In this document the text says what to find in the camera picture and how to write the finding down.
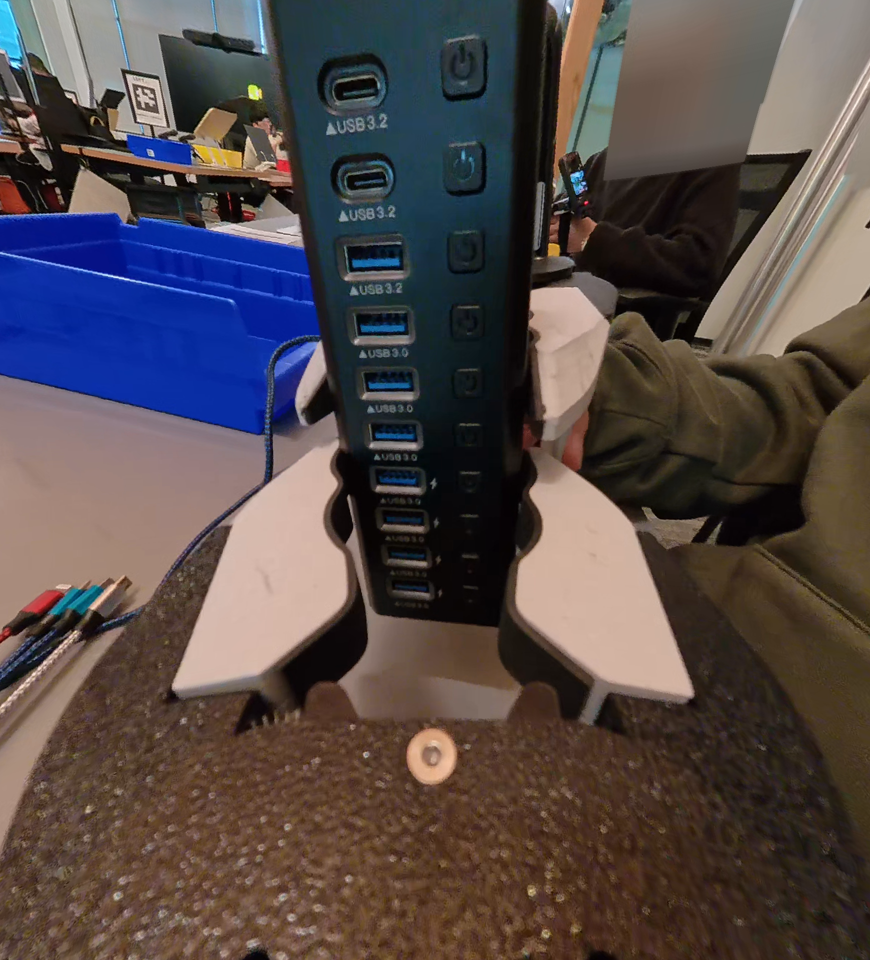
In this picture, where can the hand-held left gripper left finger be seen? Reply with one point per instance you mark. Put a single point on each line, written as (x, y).
(270, 592)

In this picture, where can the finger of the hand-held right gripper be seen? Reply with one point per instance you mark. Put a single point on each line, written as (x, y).
(570, 345)
(316, 382)

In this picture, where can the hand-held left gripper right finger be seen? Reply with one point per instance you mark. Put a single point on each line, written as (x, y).
(592, 600)

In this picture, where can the black USB hub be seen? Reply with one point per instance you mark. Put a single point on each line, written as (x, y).
(420, 300)

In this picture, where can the person's right forearm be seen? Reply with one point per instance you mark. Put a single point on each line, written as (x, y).
(667, 412)

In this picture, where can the grey desk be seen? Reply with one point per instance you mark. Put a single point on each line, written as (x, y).
(67, 487)

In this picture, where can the wooden office desk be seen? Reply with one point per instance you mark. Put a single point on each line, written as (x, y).
(172, 168)

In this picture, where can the person's right hand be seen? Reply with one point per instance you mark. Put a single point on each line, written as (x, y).
(579, 450)

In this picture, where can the blue plastic bin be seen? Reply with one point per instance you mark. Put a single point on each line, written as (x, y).
(105, 322)

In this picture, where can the silver metal pole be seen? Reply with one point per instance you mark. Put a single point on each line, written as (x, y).
(802, 187)

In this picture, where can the small yellow bin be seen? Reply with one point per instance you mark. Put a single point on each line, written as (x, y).
(217, 157)

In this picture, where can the cardboard box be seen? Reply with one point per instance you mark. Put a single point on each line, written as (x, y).
(214, 127)

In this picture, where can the small blue bin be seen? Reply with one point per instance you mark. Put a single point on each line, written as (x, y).
(157, 148)

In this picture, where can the black television screen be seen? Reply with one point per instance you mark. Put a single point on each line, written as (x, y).
(217, 82)

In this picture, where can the white square-code sign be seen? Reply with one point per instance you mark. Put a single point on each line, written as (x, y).
(146, 97)

